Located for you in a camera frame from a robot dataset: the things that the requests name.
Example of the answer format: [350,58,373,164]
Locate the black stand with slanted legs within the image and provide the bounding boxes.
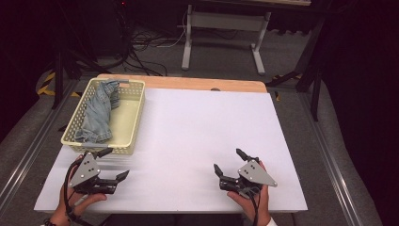
[51,46,111,111]

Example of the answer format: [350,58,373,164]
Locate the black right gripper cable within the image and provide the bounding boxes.
[247,187,262,226]

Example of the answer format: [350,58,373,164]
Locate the dark curtain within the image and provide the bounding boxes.
[323,0,399,226]

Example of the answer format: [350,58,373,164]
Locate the pale yellow plastic basket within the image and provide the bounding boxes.
[60,78,146,155]

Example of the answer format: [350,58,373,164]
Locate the bundle of floor cables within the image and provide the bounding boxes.
[121,6,189,76]

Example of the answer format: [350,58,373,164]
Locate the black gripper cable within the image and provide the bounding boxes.
[62,156,95,226]
[247,187,262,226]

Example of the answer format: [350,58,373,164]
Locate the white metal table frame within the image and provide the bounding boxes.
[181,0,311,76]

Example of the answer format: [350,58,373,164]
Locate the person's right hand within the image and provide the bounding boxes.
[226,160,279,226]

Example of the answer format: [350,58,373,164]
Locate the black stand with tall post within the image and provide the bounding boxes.
[266,15,327,121]

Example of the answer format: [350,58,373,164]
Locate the person's left hand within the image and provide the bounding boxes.
[50,153,107,225]

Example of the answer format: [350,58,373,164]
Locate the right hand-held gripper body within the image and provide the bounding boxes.
[218,159,279,200]

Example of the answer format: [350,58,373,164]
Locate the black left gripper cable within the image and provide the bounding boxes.
[62,156,95,226]

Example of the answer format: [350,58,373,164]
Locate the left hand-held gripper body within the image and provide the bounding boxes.
[67,152,119,195]

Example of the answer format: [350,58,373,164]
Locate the aluminium floor rail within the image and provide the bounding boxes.
[297,92,365,226]
[0,78,79,208]

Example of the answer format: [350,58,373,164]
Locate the light blue denim shorts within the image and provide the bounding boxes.
[73,79,121,144]

